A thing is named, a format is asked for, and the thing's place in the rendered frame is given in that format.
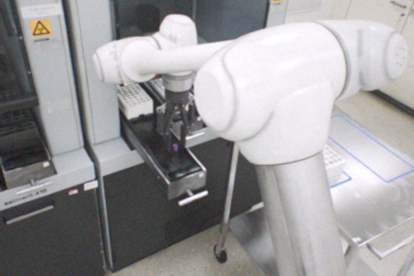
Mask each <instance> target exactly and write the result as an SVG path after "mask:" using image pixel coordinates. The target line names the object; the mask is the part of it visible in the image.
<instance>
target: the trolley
mask: <svg viewBox="0 0 414 276"><path fill-rule="evenodd" d="M325 144H326V145H327V146H328V147H330V148H331V149H332V150H333V151H334V152H335V153H337V154H338V155H340V156H341V157H342V158H344V159H345V161H346V163H345V167H344V169H343V172H342V174H341V177H339V178H336V179H334V180H331V181H330V182H329V188H330V191H331V197H332V203H333V207H334V212H335V213H336V219H337V223H338V229H339V232H340V235H341V236H342V237H343V238H344V239H345V240H346V241H347V242H348V243H349V245H348V244H347V243H346V242H345V241H344V240H343V239H342V238H341V237H340V238H341V242H342V248H343V254H344V258H345V264H346V267H347V274H348V276H378V275H377V274H376V273H375V272H374V271H373V270H372V269H371V268H370V267H369V266H368V265H367V264H366V263H365V262H364V261H363V260H362V259H361V258H360V257H359V256H358V253H359V251H360V249H361V248H362V247H364V246H366V247H367V248H368V249H369V250H370V251H371V252H372V253H373V254H375V255H376V256H377V257H378V258H379V259H380V260H382V259H383V258H386V257H388V256H389V255H391V254H393V253H394V252H396V251H397V250H399V249H400V248H403V247H404V246H406V245H407V244H409V243H410V242H413V241H414V235H413V236H412V237H410V238H408V239H405V240H403V241H402V242H400V243H398V244H396V245H395V246H393V247H391V248H390V249H388V250H387V251H385V252H383V253H381V252H379V251H378V250H377V249H376V248H375V247H374V246H373V245H372V242H374V241H376V240H378V239H379V238H381V237H383V236H384V235H386V234H388V233H390V232H391V231H394V230H396V229H398V228H400V227H402V226H403V225H405V224H407V223H409V222H411V221H412V220H414V159H412V158H411V157H409V156H408V155H407V154H405V153H403V152H402V151H401V150H400V149H398V148H396V147H395V146H394V145H392V144H391V143H389V142H387V141H385V140H384V139H383V138H381V137H380V136H379V135H377V134H376V133H374V132H373V131H372V130H371V129H369V128H368V127H366V126H365V125H364V124H362V123H360V122H358V121H357V120H355V119H354V118H353V117H351V116H350V115H348V114H347V113H346V112H344V111H343V110H342V109H341V108H339V107H337V106H335V105H334V104H333V106H332V112H331V119H330V124H329V136H328V139H327V141H326V143H325ZM238 152H239V148H238V146H237V145H236V143H235V142H234V141H231V144H230V157H229V163H228V171H227V177H226V185H225V190H224V199H223V208H222V213H221V222H220V227H219V236H218V241H217V245H215V246H214V253H215V256H216V258H217V260H218V262H220V263H221V264H223V263H225V262H226V261H227V254H226V245H225V244H224V243H225V238H226V230H227V227H228V229H230V231H231V232H232V235H233V236H234V237H235V238H236V240H237V241H238V243H240V245H241V247H242V248H243V249H244V250H245V252H246V253H247V254H248V255H249V257H250V259H251V260H252V262H253V263H254V264H255V265H256V267H257V268H258V270H259V271H260V272H261V274H262V275H263V276H280V275H279V270H278V264H277V262H276V256H275V253H274V248H273V244H272V239H271V236H270V232H269V228H268V222H267V218H266V214H265V210H264V206H263V207H261V208H259V209H256V210H254V211H250V212H247V213H245V214H244V215H241V216H239V217H236V218H233V219H231V220H229V221H228V218H229V213H230V201H231V197H232V189H233V184H234V177H235V169H236V164H237V157H238ZM413 265H414V246H413V247H412V249H411V251H410V252H409V254H408V256H407V257H406V259H405V262H404V263H403V265H402V267H401V269H400V270H399V271H398V273H397V275H396V276H407V275H408V274H409V272H410V271H411V269H412V267H413Z"/></svg>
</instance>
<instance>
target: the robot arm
mask: <svg viewBox="0 0 414 276"><path fill-rule="evenodd" d="M407 61H408V46H407V43H406V40H405V39H404V38H403V37H402V36H401V34H400V32H399V31H398V30H396V29H394V28H392V27H390V26H387V25H383V24H381V23H377V22H374V21H370V20H357V19H348V20H322V21H309V22H304V23H287V24H284V25H278V26H276V27H270V28H266V29H263V30H259V31H257V32H253V33H250V34H247V35H245V36H243V37H239V38H237V39H235V40H230V41H221V42H216V43H208V44H202V45H197V34H196V29H195V24H194V22H193V21H192V20H191V19H189V18H188V17H186V16H181V15H171V16H168V17H166V18H165V19H164V20H163V22H162V24H161V26H160V32H158V33H156V34H153V35H152V36H146V37H131V38H127V39H122V40H119V41H114V42H112V43H107V44H105V45H103V46H102V47H100V48H99V49H98V50H97V51H96V52H95V53H94V56H93V67H94V71H95V74H96V76H97V77H98V79H99V80H102V81H103V82H104V83H109V84H122V83H125V84H130V83H136V82H141V81H148V80H150V79H151V78H153V77H154V76H155V74H162V85H163V86H164V97H165V100H164V103H163V105H162V106H160V107H159V106H156V107H155V109H156V110H157V131H158V133H159V134H160V135H161V136H162V139H163V141H164V147H165V148H166V149H167V150H168V151H170V150H171V134H170V133H169V130H170V127H171V123H172V121H173V117H175V114H176V113H177V112H180V116H181V119H182V123H183V124H181V125H180V142H181V144H182V145H183V146H186V137H187V135H188V134H189V130H190V125H194V121H195V106H196V107H197V110H198V112H199V114H200V116H201V118H202V120H203V122H204V123H205V124H206V125H207V126H208V128H209V129H210V130H211V131H212V132H214V133H215V134H216V135H217V136H221V137H223V138H225V139H227V140H231V141H234V142H235V143H236V145H237V146H238V148H239V150H240V151H241V153H242V154H243V156H244V157H245V158H246V159H247V160H248V161H249V162H251V163H253V164H254V165H255V169H256V174H257V179H258V184H259V190H260V193H261V198H262V201H263V206H264V210H265V214H266V218H267V222H268V228H269V232H270V236H271V239H272V244H273V248H274V253H275V256H276V262H277V264H278V270H279V275H280V276H348V274H347V267H346V264H345V258H344V254H343V248H342V242H341V238H340V232H339V229H338V223H337V219H336V213H335V212H334V207H333V203H332V197H331V191H330V188H329V182H328V178H327V172H326V168H325V162H324V159H323V153H322V149H323V148H324V146H325V143H326V141H327V139H328V136H329V124H330V119H331V112H332V106H333V103H335V102H337V101H340V100H342V99H344V98H347V97H350V96H352V95H355V94H356V93H357V92H358V91H359V90H374V89H377V88H380V87H385V86H386V85H389V84H391V83H393V82H394V81H395V80H396V79H397V78H398V77H399V76H400V75H401V74H402V73H403V71H404V69H405V68H406V63H407ZM193 71H198V73H197V75H196V78H195V83H194V97H195V98H194V97H193V96H191V97H190V87H191V85H192V77H193ZM189 97H190V98H189ZM188 103H189V104H188ZM187 104H188V117H187V114H186V113H187V112H186V106H187ZM164 109H166V117H165V120H164V114H163V113H164Z"/></svg>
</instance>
